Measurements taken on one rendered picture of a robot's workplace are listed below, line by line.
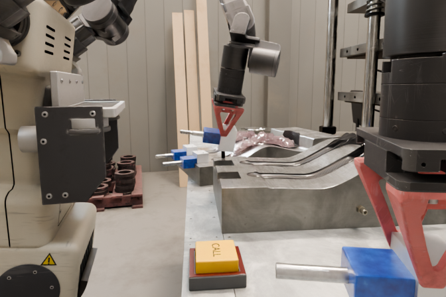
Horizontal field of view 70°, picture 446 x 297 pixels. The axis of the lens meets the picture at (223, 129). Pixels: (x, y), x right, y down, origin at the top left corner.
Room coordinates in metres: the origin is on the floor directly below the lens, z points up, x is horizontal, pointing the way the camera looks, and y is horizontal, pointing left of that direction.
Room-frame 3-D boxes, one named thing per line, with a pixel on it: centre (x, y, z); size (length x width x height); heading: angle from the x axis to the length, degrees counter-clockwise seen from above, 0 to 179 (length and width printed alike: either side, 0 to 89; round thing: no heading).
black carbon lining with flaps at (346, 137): (0.73, -0.22, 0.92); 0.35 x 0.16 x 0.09; 95
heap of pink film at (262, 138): (1.06, -0.12, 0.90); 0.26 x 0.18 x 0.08; 113
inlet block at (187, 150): (1.01, 0.15, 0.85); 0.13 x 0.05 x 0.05; 113
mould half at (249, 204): (0.72, -0.23, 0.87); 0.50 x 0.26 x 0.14; 95
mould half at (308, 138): (1.07, -0.12, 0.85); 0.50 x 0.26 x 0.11; 113
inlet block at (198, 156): (0.91, 0.11, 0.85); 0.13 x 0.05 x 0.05; 113
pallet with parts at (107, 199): (3.13, 1.21, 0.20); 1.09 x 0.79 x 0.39; 13
